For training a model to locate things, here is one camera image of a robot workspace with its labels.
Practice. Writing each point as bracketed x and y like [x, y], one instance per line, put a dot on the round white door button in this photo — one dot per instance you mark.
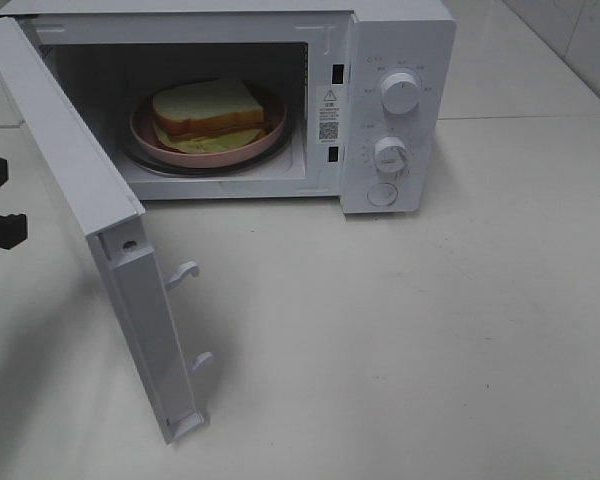
[382, 194]

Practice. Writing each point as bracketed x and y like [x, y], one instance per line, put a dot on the toast sandwich with lettuce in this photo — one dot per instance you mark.
[207, 117]

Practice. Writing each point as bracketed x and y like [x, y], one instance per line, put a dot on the white microwave door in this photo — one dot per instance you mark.
[94, 196]

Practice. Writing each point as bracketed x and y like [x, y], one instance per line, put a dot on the pink round plate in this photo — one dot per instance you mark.
[276, 116]

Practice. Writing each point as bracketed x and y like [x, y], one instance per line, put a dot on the glass microwave turntable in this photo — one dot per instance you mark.
[132, 149]

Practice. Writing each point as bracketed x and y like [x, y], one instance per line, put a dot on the white lower timer knob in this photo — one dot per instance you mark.
[390, 155]

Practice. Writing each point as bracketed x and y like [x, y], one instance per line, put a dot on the white microwave oven body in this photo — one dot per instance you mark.
[325, 59]

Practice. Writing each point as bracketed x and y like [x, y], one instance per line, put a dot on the white upper power knob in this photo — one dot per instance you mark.
[400, 92]

